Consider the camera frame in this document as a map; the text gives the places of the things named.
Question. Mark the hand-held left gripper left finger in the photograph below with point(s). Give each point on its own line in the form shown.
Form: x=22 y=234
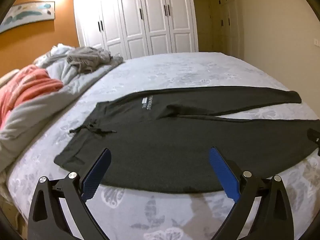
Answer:
x=96 y=177

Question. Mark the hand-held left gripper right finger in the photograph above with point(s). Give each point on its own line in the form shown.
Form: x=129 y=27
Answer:
x=225 y=173

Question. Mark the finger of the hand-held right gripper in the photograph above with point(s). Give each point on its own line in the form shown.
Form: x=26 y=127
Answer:
x=313 y=136

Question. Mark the dark grey pants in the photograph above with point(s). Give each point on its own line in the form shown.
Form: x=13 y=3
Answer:
x=162 y=150

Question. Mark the light grey duvet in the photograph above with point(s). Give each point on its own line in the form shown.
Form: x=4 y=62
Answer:
x=37 y=110

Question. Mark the bed with floral sheet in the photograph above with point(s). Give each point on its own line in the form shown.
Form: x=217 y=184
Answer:
x=187 y=72

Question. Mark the coral pink blanket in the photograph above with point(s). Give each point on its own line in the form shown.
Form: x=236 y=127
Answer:
x=27 y=85

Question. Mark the crumpled grey garment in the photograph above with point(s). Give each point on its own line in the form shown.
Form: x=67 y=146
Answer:
x=87 y=58

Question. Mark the cream hallway closet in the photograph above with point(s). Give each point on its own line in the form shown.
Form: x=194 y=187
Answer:
x=225 y=25

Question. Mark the white panelled wardrobe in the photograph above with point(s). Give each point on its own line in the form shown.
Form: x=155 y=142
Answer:
x=140 y=17

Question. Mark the white wall switch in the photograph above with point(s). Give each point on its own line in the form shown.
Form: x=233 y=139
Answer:
x=317 y=41

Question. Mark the framed feather wall painting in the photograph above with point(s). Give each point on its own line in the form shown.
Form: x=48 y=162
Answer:
x=27 y=13

